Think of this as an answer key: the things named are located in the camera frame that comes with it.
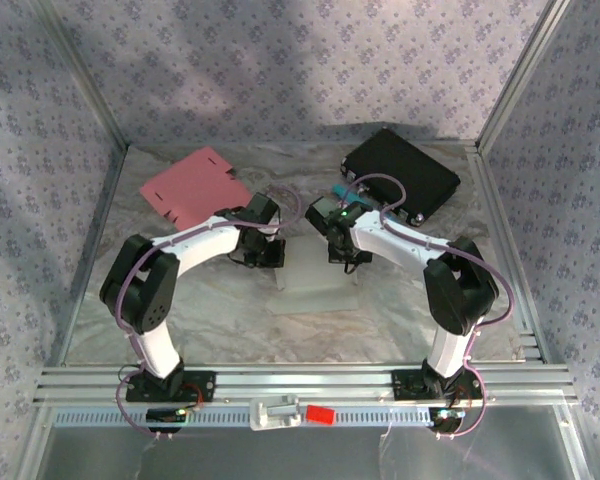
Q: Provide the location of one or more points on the white paper box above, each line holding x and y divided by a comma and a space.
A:
310, 295

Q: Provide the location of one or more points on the pink paper box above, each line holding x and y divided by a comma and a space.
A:
195, 187

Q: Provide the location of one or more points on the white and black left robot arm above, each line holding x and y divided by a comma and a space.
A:
145, 290

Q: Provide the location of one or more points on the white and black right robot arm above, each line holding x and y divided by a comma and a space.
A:
455, 300

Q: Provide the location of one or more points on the teal plastic cylinder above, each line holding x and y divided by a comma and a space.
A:
347, 192

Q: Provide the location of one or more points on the black hard case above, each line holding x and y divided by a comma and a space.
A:
405, 170

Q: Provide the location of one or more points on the red plastic block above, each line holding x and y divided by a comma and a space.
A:
320, 416

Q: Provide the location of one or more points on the black electronics module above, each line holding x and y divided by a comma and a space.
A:
167, 417

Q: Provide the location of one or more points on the grey metal sheet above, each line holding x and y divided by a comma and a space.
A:
305, 455

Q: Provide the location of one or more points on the round black electronics board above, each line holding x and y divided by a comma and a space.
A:
445, 420

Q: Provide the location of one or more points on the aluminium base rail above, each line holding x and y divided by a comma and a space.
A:
305, 382

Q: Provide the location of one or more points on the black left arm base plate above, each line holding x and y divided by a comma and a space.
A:
200, 387

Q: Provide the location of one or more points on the white plastic bracket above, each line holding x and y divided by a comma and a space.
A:
275, 414

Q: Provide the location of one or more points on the aluminium side rail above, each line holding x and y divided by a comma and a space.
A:
95, 235
500, 225

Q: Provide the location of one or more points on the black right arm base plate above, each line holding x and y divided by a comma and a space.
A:
405, 385

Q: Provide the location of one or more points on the aluminium frame post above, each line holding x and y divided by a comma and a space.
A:
80, 75
520, 75

